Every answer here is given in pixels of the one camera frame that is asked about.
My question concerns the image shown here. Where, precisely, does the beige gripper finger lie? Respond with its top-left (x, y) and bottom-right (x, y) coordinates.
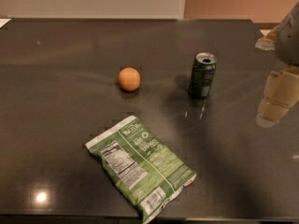
top-left (256, 66), bottom-right (299, 128)
top-left (255, 26), bottom-right (278, 50)

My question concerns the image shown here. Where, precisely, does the green soda can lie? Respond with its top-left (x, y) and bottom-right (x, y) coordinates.
top-left (188, 52), bottom-right (217, 98)

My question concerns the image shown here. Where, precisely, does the green jalapeno chip bag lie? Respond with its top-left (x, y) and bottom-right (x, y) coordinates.
top-left (85, 116), bottom-right (196, 224)

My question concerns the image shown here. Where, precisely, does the orange fruit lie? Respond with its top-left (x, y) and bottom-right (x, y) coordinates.
top-left (118, 67), bottom-right (141, 91)

